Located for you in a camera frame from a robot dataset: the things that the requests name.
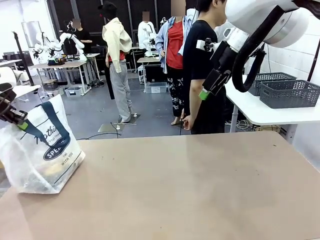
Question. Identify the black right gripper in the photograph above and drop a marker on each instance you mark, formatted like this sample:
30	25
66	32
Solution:
223	57

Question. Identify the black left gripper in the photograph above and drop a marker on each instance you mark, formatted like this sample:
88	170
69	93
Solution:
6	100

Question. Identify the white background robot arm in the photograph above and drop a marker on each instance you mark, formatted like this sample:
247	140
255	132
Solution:
41	47
80	45
149	51

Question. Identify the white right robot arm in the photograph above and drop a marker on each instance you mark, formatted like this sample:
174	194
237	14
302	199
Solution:
250	10

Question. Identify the person's right forearm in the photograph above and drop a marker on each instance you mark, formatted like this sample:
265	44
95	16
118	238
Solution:
193	100

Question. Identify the person's right hand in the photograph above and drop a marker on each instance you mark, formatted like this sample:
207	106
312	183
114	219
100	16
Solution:
189	123

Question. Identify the person in black t-shirt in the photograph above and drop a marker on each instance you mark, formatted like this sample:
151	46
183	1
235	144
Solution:
200	50

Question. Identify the dark box under table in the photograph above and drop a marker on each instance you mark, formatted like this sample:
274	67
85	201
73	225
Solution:
50	85

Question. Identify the white side table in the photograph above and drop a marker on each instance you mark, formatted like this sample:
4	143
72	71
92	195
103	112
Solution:
255	112

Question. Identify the figure in red shirt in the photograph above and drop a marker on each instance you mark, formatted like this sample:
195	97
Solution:
175	45

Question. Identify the black tripod stand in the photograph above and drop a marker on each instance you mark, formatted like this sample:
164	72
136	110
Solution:
23	60

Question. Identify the gray plastic basket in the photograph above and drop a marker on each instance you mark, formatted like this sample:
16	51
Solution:
275	76
287	96

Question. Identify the clear plastic storage bin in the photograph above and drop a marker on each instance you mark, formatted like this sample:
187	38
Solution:
73	92
155	88

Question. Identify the black office chair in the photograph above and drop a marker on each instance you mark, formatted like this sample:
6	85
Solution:
25	57

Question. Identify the black cabinet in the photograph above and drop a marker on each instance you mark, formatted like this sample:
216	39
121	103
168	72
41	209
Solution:
156	73

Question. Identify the wood top work table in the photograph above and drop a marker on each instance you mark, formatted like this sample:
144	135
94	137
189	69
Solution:
62	65

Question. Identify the background table with robot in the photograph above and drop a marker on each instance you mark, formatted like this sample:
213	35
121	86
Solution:
147	60

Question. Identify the metal floor plate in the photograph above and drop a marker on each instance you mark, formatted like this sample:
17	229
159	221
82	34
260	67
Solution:
107	128

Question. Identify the background person in white tee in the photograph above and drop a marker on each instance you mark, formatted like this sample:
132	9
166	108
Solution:
145	28

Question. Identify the small background table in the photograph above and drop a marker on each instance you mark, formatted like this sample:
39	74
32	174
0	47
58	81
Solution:
92	55

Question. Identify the black slanted pole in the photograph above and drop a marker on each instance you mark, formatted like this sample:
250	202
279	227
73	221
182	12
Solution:
313	62

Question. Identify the background person in black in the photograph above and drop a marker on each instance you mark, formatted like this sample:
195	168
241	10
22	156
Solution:
83	37

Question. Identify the mannequin in cream jacket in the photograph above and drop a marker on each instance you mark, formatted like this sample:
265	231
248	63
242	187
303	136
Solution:
117	45

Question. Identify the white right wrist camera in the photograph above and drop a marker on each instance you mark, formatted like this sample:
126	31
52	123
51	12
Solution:
201	45

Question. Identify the white wall panel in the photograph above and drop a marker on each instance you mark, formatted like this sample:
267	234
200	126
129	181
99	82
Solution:
31	33

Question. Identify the mannequin stand base plate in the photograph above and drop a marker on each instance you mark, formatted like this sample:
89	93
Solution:
130	123

